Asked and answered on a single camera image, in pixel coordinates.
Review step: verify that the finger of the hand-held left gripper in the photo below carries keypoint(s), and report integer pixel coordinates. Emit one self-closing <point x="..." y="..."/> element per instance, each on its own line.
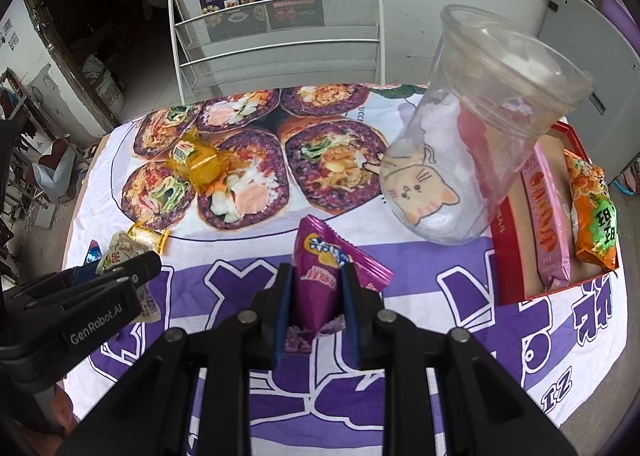
<point x="75" y="283"/>
<point x="100" y="318"/>

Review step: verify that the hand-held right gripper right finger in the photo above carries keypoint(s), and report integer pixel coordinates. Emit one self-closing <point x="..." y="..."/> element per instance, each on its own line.
<point x="351" y="321"/>

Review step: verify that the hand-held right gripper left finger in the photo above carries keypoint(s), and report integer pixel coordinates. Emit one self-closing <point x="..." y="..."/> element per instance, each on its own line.
<point x="281" y="321"/>

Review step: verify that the purple snack packet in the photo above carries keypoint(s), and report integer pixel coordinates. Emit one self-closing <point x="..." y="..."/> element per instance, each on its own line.
<point x="320" y="281"/>

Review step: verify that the white yellow snack packet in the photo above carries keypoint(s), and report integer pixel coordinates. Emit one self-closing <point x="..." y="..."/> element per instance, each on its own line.
<point x="117" y="248"/>

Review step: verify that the clear plastic jar cat print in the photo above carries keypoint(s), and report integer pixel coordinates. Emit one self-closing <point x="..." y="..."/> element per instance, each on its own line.
<point x="425" y="186"/>

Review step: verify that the small pink blue packet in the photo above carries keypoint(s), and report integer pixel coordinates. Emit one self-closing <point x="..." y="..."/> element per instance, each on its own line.
<point x="92" y="252"/>

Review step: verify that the printed purple white tablecloth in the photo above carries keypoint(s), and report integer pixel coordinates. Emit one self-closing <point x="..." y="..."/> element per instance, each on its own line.
<point x="450" y="336"/>

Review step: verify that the yellow candy packet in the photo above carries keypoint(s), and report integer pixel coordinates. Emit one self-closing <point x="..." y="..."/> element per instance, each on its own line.
<point x="195" y="161"/>

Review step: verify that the red cardboard tray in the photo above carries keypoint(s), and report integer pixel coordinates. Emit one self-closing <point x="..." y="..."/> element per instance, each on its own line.
<point x="510" y="256"/>

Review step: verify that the white sack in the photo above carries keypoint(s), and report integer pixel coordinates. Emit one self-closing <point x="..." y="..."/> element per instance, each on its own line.
<point x="105" y="83"/>

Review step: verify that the long pink biscuit packet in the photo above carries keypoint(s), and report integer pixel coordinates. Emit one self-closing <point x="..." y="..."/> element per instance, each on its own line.
<point x="547" y="226"/>

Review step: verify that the orange green snack bag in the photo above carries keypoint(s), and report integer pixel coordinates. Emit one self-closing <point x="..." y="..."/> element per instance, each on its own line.
<point x="595" y="216"/>

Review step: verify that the grey metal cabinet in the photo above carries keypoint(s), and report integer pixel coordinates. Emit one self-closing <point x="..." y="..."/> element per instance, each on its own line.
<point x="575" y="16"/>

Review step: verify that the purple plastic basin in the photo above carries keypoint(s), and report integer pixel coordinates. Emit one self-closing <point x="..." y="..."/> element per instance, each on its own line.
<point x="620" y="16"/>

